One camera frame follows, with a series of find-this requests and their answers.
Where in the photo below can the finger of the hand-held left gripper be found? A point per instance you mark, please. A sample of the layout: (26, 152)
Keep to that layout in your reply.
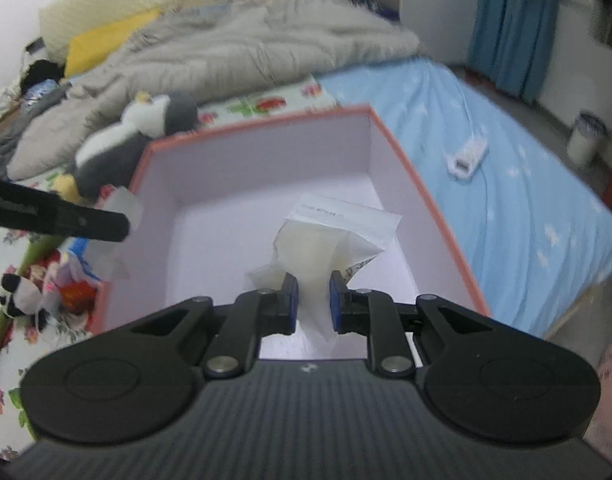
(61, 212)

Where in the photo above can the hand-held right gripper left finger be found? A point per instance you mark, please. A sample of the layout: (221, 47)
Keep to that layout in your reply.
(291, 305)

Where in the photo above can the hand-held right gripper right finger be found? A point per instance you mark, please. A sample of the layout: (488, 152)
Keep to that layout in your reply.
(335, 305)

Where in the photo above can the clear plastic bag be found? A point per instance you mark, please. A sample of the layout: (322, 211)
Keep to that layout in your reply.
(311, 245)

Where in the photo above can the small panda plush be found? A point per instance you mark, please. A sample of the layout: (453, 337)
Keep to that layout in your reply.
(16, 295)

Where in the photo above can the pink cardboard box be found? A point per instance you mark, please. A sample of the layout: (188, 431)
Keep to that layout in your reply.
(266, 160)

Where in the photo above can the grey white penguin plush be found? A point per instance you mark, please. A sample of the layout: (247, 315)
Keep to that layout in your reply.
(111, 150)

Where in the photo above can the dark grey blanket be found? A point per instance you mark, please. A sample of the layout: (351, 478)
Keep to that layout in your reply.
(11, 145)

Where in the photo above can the blue patterned bag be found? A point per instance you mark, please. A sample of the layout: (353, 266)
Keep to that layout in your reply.
(43, 91)

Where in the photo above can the white cloth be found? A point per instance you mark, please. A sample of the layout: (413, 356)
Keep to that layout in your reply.
(3, 100)

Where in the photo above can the black bag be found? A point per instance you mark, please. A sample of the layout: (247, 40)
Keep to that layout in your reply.
(41, 72)

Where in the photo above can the yellow pillow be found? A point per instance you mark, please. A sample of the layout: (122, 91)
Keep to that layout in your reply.
(101, 42)

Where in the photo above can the white remote control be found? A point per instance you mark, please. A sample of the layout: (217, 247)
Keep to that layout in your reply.
(468, 157)

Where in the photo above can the floral bed sheet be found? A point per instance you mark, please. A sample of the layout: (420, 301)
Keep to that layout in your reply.
(266, 105)

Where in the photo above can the light grey duvet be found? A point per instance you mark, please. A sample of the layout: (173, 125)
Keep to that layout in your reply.
(236, 50)

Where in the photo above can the white trash bin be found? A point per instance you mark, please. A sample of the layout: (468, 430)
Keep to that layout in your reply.
(585, 142)

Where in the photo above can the white wardrobe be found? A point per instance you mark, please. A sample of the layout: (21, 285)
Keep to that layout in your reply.
(435, 0)

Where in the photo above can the blue curtain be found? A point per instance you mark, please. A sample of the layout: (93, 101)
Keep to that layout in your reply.
(515, 25)

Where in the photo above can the black wall socket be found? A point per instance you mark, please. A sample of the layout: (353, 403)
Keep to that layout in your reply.
(34, 46)

